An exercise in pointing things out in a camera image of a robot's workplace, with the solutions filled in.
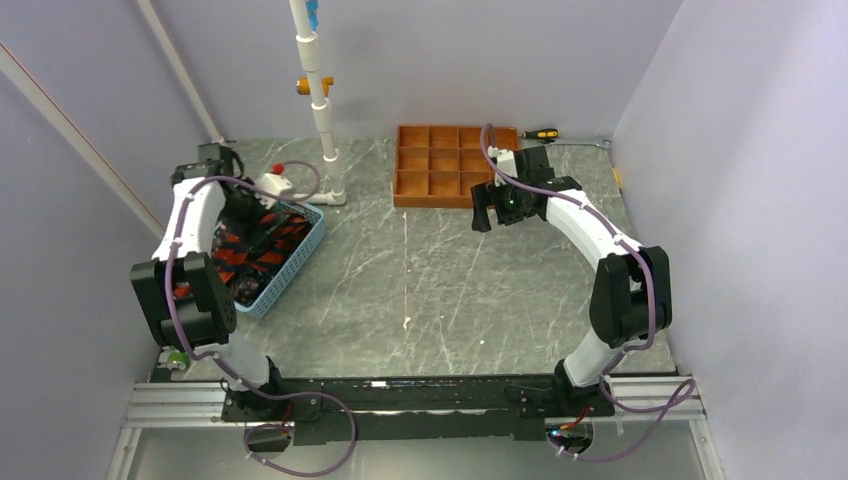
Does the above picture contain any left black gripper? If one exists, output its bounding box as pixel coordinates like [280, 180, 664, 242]
[219, 178, 285, 252]

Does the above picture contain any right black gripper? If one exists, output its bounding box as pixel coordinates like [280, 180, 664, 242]
[471, 175, 535, 233]

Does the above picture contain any brown compartment tray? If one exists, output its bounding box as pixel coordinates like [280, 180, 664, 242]
[392, 125, 494, 209]

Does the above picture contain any orange navy striped tie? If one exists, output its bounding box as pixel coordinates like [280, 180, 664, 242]
[211, 209, 312, 306]

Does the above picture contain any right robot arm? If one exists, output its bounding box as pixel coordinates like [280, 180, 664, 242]
[471, 146, 671, 415]

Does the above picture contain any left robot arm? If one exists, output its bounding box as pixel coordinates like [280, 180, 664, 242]
[130, 143, 288, 420]

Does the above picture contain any blue plastic basket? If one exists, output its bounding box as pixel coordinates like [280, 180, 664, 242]
[212, 202, 326, 319]

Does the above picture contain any orange black screwdriver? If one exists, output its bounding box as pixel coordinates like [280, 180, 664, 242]
[522, 128, 559, 143]

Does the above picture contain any silver wrench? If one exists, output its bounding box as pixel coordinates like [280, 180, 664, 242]
[548, 139, 612, 150]

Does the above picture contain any orange pipe clamp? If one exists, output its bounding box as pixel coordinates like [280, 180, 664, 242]
[295, 76, 335, 97]

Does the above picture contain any green white pipe fitting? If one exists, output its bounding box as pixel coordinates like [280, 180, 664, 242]
[157, 349, 192, 372]

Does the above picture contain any white pvc pipe stand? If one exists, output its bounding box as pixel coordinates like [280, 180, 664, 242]
[289, 0, 347, 206]

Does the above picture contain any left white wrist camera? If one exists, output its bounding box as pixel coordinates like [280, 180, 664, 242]
[255, 172, 295, 198]

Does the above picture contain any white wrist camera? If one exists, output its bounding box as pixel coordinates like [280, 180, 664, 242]
[255, 172, 295, 198]
[487, 147, 517, 185]

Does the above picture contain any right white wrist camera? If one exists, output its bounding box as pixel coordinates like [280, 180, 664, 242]
[487, 147, 517, 185]

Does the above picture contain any white corner pipe frame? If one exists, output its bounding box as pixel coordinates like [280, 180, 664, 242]
[136, 0, 226, 144]

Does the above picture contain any white diagonal wall pipe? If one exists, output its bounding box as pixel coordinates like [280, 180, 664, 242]
[1, 43, 165, 237]

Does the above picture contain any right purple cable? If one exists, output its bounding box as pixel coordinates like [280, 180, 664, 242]
[480, 123, 697, 464]

